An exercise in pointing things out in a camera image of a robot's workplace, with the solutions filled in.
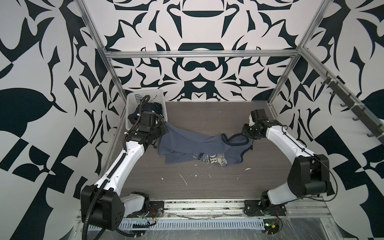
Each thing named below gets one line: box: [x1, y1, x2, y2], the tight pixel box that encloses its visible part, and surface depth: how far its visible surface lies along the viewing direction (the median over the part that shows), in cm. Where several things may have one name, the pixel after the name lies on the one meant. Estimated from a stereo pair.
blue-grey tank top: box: [158, 121, 254, 167], surface depth 91 cm
